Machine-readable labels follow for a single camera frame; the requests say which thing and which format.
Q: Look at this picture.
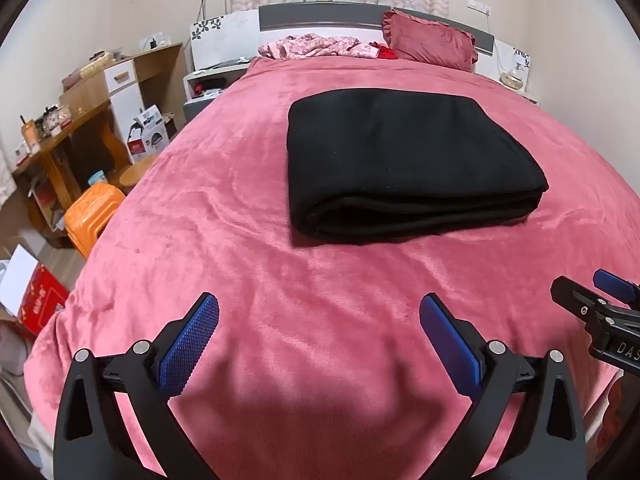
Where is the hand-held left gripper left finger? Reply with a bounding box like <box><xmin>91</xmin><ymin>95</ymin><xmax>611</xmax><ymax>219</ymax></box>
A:
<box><xmin>52</xmin><ymin>291</ymin><xmax>221</xmax><ymax>480</ymax></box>

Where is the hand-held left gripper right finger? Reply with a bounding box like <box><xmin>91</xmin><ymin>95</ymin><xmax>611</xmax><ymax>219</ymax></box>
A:
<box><xmin>419</xmin><ymin>293</ymin><xmax>589</xmax><ymax>480</ymax></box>

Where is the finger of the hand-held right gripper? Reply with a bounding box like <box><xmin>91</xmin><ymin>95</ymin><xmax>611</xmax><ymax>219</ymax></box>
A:
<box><xmin>592</xmin><ymin>269</ymin><xmax>640</xmax><ymax>307</ymax></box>
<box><xmin>550</xmin><ymin>276</ymin><xmax>640</xmax><ymax>332</ymax></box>

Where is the black blanket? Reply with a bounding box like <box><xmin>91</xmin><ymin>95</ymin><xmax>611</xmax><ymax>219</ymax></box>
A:
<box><xmin>286</xmin><ymin>88</ymin><xmax>550</xmax><ymax>247</ymax></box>

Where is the pink fleece blanket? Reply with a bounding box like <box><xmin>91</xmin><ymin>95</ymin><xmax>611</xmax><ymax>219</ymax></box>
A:
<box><xmin>22</xmin><ymin>55</ymin><xmax>640</xmax><ymax>480</ymax></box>

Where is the red cardboard box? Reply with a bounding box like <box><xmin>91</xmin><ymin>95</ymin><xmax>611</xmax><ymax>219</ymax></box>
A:
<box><xmin>17</xmin><ymin>262</ymin><xmax>71</xmax><ymax>337</ymax></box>

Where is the orange plastic stool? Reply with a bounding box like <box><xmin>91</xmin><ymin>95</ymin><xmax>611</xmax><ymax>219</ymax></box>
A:
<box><xmin>64</xmin><ymin>182</ymin><xmax>127</xmax><ymax>260</ymax></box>

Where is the round wooden stool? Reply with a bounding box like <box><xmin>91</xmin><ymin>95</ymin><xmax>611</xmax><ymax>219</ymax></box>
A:
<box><xmin>120</xmin><ymin>154</ymin><xmax>159</xmax><ymax>197</ymax></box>

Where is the white cardboard box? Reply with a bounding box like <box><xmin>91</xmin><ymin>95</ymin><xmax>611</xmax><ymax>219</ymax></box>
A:
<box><xmin>0</xmin><ymin>244</ymin><xmax>41</xmax><ymax>312</ymax></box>

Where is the white appliance carton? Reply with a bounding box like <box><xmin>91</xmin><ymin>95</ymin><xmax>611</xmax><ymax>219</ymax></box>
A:
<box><xmin>125</xmin><ymin>105</ymin><xmax>174</xmax><ymax>164</ymax></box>

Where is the white drawer cabinet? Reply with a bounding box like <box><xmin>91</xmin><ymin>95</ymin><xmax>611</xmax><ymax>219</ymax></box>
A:
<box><xmin>103</xmin><ymin>57</ymin><xmax>149</xmax><ymax>164</ymax></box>

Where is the grey and white bedside table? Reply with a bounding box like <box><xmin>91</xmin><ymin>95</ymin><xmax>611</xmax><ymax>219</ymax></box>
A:
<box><xmin>182</xmin><ymin>59</ymin><xmax>252</xmax><ymax>124</ymax></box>

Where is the orange bottle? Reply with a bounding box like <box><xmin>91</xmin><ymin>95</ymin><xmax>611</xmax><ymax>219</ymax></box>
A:
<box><xmin>20</xmin><ymin>116</ymin><xmax>39</xmax><ymax>154</ymax></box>

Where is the wooden desk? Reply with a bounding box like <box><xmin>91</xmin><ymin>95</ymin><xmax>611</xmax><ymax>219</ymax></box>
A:
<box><xmin>11</xmin><ymin>42</ymin><xmax>187</xmax><ymax>248</ymax></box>

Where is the red ruffled pillow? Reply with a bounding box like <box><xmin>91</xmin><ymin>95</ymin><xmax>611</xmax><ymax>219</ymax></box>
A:
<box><xmin>382</xmin><ymin>9</ymin><xmax>478</xmax><ymax>72</ymax></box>

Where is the white power strip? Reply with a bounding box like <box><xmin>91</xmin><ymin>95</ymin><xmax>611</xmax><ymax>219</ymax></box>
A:
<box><xmin>137</xmin><ymin>33</ymin><xmax>172</xmax><ymax>51</ymax></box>

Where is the pink floral garment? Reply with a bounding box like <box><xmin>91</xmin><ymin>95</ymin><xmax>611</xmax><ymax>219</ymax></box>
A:
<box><xmin>258</xmin><ymin>33</ymin><xmax>379</xmax><ymax>60</ymax></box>

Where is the grey and white bed headboard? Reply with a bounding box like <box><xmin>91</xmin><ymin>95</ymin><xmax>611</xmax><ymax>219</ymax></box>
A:
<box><xmin>190</xmin><ymin>2</ymin><xmax>532</xmax><ymax>86</ymax></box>

